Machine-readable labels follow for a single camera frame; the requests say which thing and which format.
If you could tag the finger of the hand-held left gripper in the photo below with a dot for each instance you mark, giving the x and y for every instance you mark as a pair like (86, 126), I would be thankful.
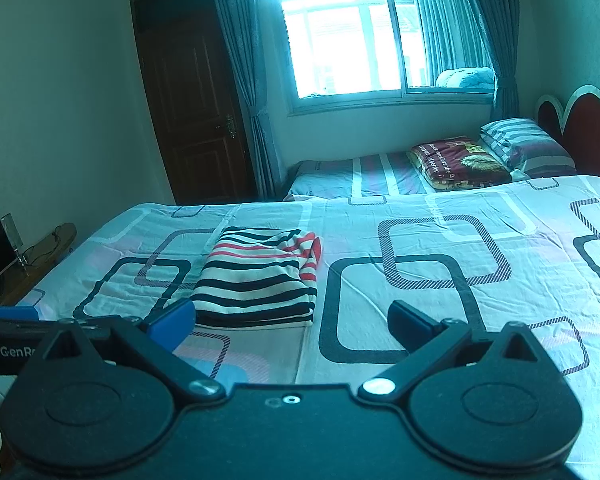
(10, 313)

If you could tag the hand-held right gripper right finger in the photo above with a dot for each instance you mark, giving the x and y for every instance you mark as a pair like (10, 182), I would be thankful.
(409, 326)

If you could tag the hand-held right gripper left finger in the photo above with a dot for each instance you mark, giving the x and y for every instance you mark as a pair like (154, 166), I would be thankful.
(172, 322)

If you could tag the striped knit sweater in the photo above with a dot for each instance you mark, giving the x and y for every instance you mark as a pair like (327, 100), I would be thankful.
(255, 280)

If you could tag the wooden side table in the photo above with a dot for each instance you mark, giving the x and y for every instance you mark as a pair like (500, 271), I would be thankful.
(45, 250)

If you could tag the clear acrylic stand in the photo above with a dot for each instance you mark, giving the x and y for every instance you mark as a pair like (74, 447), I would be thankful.
(10, 230)

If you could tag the bed with patterned sheet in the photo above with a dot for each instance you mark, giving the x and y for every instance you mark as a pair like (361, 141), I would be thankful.
(430, 240)

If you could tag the bed with striped sheet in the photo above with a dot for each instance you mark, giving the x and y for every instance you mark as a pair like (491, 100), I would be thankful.
(330, 175)

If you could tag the folded red blanket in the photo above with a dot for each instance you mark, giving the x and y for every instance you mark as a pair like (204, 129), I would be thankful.
(455, 160)

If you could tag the dark wooden door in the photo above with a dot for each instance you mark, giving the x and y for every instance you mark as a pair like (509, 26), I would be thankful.
(190, 110)

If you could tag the striped pillow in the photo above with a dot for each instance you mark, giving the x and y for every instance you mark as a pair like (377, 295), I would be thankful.
(525, 145)

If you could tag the rolled blue quilt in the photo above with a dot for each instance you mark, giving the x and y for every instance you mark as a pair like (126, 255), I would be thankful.
(465, 77)

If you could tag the red heart-shaped headboard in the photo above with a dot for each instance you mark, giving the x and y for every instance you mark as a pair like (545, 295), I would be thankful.
(590, 130)

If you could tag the blue curtain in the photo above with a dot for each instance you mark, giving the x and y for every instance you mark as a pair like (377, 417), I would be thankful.
(495, 20)
(245, 60)

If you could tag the window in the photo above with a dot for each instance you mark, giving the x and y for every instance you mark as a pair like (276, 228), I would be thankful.
(340, 45)

